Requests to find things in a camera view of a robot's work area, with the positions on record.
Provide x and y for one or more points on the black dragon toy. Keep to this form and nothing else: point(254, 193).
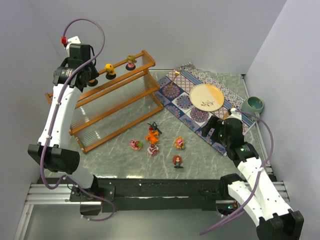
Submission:
point(154, 127)

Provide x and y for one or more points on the gold fork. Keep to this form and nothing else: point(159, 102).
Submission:
point(177, 72)

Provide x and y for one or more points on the cream and orange plate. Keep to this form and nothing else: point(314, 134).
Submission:
point(206, 97)

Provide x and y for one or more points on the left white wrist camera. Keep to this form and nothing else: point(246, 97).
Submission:
point(67, 42)

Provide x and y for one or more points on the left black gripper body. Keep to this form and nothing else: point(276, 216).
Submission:
point(92, 81)

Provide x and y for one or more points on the orange wooden acrylic shelf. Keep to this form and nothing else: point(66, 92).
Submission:
point(114, 106)

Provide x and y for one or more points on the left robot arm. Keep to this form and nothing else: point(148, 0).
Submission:
point(51, 151)

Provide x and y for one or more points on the orange dragon toy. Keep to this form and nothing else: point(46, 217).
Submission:
point(152, 137)

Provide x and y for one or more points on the teal ceramic mug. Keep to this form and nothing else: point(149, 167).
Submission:
point(253, 105)

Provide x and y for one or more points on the red hair green figurine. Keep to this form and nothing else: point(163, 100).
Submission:
point(177, 162)

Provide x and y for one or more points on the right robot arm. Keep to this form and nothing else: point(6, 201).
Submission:
point(256, 194)

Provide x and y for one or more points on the pink bear sunflower toy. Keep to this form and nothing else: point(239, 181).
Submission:
point(180, 143)

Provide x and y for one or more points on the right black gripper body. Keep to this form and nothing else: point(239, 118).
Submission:
point(210, 128)

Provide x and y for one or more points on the blonde pink dress figurine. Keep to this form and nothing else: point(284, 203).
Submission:
point(131, 62)

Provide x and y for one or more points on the black base beam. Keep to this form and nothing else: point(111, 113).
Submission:
point(138, 194)

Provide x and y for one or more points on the pink bear donut toy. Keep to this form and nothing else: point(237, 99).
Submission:
point(135, 144)

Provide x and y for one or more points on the brown hair yellow figurine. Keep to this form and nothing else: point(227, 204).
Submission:
point(92, 83)

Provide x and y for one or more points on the pink bear cake toy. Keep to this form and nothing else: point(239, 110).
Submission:
point(152, 150)

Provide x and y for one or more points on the patterned blue placemat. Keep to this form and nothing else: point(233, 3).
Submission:
point(174, 94)

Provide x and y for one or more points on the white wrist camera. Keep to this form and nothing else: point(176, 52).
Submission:
point(235, 114)
point(67, 42)

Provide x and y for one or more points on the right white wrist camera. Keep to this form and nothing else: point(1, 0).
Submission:
point(235, 114)

